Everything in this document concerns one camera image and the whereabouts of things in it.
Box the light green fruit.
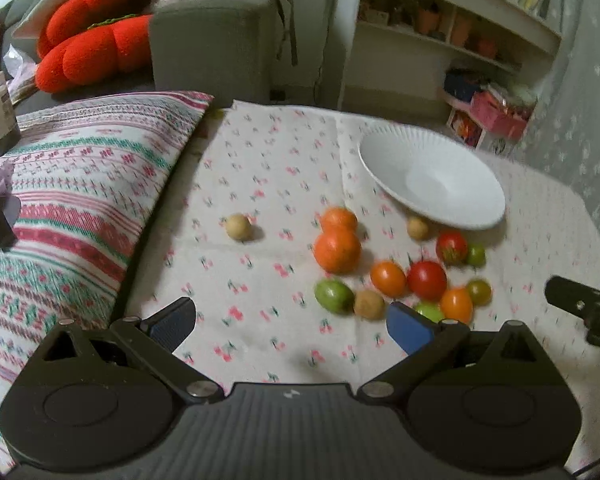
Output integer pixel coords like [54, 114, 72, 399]
[413, 301, 445, 323]

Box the orange cherry tomato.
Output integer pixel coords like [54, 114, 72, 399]
[370, 260, 408, 298]
[439, 287, 474, 325]

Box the large red tomato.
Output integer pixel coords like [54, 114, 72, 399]
[406, 260, 448, 302]

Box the brown longan front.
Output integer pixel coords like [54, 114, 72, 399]
[353, 289, 386, 321]

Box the brown longan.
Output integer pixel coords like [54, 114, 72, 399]
[353, 289, 386, 321]
[406, 216, 430, 242]

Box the olive green tomato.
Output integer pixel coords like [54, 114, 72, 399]
[465, 278, 492, 307]

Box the green oval fruit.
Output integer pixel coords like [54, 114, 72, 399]
[314, 278, 355, 315]

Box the red tomato with stem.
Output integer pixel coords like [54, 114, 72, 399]
[436, 230, 469, 266]

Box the large orange mandarin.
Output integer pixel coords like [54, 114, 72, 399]
[313, 230, 362, 275]

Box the pale beige longan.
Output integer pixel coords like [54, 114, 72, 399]
[224, 214, 252, 242]

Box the small orange mandarin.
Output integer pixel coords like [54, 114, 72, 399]
[320, 207, 358, 232]

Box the small green tomato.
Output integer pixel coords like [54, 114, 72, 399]
[466, 244, 486, 269]

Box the cherry print tablecloth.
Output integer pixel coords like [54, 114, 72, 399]
[126, 103, 600, 469]

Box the floral lace curtain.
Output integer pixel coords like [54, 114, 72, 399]
[514, 0, 600, 232]

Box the white fluted plate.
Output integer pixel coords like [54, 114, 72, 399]
[358, 124, 506, 231]

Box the striped patterned cushion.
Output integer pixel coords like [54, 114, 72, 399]
[0, 91, 212, 474]

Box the pink plastic basket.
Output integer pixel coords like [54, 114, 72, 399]
[469, 92, 527, 141]

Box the white storage box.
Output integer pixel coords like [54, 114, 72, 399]
[446, 108, 517, 157]

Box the dark blue storage bin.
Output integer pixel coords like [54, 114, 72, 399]
[443, 67, 491, 103]

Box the grey sofa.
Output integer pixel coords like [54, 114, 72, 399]
[4, 0, 298, 110]

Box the red plush flower pillow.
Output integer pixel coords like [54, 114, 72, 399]
[35, 0, 151, 93]

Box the white bookshelf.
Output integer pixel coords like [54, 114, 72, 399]
[334, 0, 562, 119]

